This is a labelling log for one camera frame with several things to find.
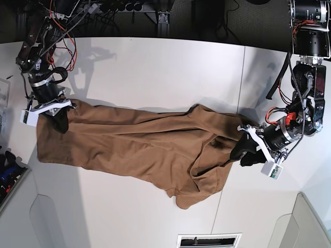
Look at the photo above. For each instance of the brown t-shirt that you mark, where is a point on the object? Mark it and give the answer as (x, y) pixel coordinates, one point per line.
(186, 154)

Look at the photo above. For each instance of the clear plastic box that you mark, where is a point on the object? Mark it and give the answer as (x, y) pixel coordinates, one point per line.
(5, 111)

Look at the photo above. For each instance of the white power strip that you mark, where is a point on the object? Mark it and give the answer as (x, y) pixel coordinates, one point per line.
(92, 9)

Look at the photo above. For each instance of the bin of tools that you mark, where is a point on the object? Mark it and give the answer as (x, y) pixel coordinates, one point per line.
(11, 172)

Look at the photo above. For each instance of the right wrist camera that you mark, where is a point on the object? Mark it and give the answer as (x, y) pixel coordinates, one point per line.
(29, 118)

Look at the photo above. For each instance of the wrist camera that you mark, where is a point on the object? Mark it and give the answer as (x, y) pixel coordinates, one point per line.
(272, 170)
(29, 118)

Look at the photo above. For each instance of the aluminium frame post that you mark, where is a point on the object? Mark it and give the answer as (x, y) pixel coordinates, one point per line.
(163, 24)

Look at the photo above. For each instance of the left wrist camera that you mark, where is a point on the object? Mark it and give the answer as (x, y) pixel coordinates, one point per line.
(272, 170)

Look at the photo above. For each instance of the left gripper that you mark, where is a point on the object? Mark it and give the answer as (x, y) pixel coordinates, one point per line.
(266, 143)

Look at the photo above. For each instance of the grey right chair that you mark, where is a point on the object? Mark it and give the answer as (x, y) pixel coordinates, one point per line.
(301, 228)

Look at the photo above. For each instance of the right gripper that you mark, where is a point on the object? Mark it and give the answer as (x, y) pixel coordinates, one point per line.
(49, 98)

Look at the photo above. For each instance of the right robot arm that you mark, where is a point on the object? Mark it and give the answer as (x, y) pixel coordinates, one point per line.
(48, 25)

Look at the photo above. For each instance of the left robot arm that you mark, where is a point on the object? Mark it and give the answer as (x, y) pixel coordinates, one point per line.
(301, 84)

